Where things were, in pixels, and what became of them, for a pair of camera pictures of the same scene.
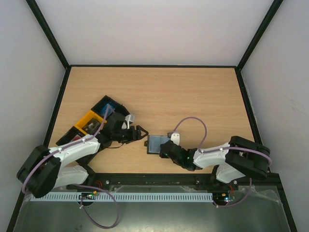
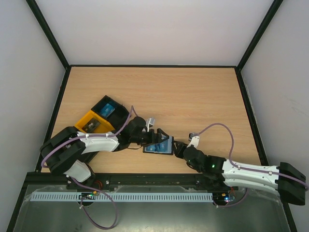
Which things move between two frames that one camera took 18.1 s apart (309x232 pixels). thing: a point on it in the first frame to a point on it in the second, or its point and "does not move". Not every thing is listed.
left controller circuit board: (89, 195) does not move
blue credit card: (110, 109) does not move
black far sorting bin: (119, 108) does not move
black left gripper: (136, 136) to (157, 139)
